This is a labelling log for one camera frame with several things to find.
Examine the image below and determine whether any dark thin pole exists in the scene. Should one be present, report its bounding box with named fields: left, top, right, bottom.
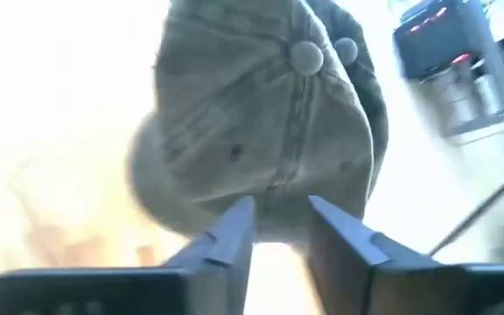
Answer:
left=428, top=162, right=504, bottom=257

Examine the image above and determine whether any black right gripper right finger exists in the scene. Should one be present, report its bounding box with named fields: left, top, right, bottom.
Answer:
left=307, top=194, right=504, bottom=315

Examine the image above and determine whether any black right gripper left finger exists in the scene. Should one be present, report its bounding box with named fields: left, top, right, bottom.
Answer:
left=0, top=194, right=258, bottom=315

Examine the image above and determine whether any black appliance with red lights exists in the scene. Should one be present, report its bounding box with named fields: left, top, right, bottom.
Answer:
left=392, top=0, right=504, bottom=141

